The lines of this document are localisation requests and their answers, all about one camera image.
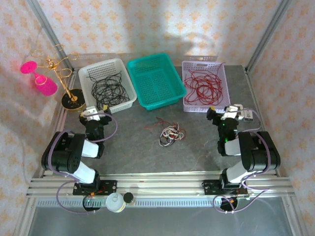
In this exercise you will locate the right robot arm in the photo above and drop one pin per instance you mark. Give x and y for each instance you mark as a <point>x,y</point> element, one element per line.
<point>258,152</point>

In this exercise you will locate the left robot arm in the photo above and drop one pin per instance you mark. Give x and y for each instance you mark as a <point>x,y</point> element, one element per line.
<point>64,152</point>

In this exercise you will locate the lilac plastic basket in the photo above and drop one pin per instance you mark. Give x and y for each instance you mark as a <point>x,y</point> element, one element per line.
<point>225,81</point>

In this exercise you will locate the white plastic basket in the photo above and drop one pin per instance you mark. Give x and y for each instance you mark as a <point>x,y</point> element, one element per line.
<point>123,71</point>

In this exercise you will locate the pink wine glass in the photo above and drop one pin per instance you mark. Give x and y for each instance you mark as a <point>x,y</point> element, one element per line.
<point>45,84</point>

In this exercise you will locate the teal plastic basket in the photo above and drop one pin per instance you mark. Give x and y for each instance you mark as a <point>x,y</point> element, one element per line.
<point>157,81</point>

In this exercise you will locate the black round cap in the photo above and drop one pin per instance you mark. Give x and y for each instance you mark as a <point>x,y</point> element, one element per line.
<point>128,197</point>

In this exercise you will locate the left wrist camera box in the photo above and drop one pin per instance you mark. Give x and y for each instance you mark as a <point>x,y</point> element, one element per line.
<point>93,115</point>

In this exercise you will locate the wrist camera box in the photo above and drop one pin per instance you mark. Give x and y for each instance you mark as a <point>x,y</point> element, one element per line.
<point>230,111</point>
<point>93,115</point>

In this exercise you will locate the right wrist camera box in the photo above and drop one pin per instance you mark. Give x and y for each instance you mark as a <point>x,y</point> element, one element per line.
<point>230,111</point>

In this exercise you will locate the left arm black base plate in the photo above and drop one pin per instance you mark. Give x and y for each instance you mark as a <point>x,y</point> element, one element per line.
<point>108,186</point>

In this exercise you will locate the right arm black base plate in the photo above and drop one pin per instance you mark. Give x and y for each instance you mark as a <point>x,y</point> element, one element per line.
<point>210,187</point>

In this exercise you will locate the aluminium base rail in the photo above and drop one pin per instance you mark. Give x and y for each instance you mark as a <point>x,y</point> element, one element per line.
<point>160,184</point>

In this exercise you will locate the aluminium frame post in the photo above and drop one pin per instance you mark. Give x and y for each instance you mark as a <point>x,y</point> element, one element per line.
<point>49,32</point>
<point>267,34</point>

